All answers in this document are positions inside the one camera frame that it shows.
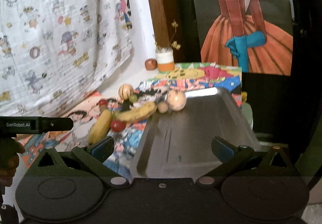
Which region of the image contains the red cherry tomato front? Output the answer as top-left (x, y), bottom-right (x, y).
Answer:
top-left (110, 119), bottom-right (127, 133)

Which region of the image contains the red cherry tomato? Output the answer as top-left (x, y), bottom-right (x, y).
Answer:
top-left (98, 99), bottom-right (108, 106)
top-left (110, 119), bottom-right (127, 133)

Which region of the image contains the red cherry tomato back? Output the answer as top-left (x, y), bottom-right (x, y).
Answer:
top-left (98, 99), bottom-right (108, 106)

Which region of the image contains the spotted yellow banana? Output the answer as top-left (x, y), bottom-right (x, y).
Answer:
top-left (116, 102), bottom-right (157, 123)

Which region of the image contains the green grape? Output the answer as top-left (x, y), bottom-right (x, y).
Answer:
top-left (129, 94), bottom-right (138, 104)

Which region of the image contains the small striped pepino melon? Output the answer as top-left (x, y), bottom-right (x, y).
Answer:
top-left (118, 83), bottom-right (134, 100)

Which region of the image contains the brown kiwi fruit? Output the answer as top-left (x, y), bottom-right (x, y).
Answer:
top-left (157, 102), bottom-right (169, 114)

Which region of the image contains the large striped pepino melon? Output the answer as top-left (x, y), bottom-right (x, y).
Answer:
top-left (166, 89), bottom-right (187, 111)

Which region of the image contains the person's left hand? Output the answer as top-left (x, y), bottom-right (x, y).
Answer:
top-left (1, 138), bottom-right (25, 187)

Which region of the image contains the colourful cartoon drawing mat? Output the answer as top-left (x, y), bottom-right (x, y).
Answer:
top-left (20, 63), bottom-right (242, 178)

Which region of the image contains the metal tray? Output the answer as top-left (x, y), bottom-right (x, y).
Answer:
top-left (130, 87), bottom-right (261, 179)

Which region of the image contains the cartoon printed white cloth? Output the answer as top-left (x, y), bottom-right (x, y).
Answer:
top-left (1, 0), bottom-right (133, 116)

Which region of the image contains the red apple by jar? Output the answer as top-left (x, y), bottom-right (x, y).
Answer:
top-left (145, 59), bottom-right (158, 71)

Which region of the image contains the white orange glass jar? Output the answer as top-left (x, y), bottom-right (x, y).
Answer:
top-left (156, 48), bottom-right (175, 72)

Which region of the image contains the dried yellow flower twig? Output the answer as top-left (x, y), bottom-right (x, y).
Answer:
top-left (153, 19), bottom-right (181, 53)

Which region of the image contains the orange dress lady painting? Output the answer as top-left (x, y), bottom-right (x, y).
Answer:
top-left (194, 0), bottom-right (293, 75)

